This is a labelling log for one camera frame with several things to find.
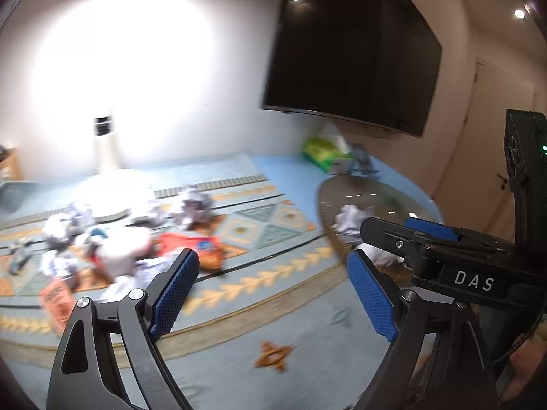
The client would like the round trash bin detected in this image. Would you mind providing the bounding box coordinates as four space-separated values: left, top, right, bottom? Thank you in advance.
315 177 445 274

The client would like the green tissue pack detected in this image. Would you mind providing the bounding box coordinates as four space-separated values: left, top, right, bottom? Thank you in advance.
303 136 348 172

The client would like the white floor lamp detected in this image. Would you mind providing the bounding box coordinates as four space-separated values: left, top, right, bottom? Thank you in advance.
72 0 152 223

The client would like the black wall television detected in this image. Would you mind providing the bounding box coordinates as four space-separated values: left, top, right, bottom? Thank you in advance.
262 0 443 138

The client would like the beige door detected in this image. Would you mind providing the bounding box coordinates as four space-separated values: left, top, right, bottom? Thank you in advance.
431 57 537 223

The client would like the person's right forearm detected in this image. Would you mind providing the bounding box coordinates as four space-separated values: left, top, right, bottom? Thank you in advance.
498 337 547 404

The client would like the cardboard box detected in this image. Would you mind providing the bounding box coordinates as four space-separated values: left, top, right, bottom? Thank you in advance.
0 147 21 182

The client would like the dark grey stand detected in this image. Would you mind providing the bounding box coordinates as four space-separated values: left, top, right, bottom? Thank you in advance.
331 143 381 177

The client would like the white paper ball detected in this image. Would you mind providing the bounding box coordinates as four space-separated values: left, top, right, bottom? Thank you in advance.
171 186 215 228
355 241 404 268
335 204 377 236
43 205 93 249
107 260 148 304
40 251 80 290

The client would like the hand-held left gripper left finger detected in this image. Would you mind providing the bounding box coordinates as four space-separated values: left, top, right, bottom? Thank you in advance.
46 248 200 410

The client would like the orange snack bag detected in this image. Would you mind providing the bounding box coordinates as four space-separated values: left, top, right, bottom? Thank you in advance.
157 233 224 271

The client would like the patterned woven mat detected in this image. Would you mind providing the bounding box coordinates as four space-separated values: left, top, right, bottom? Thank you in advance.
0 154 432 410

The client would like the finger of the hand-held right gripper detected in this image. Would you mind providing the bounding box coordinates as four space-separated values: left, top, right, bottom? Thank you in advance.
405 218 516 249
360 217 428 265

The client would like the white crumpled bag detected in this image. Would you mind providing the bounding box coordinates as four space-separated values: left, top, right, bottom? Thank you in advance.
96 225 153 276

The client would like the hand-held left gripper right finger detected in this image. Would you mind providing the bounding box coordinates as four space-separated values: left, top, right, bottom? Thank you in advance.
347 250 501 410

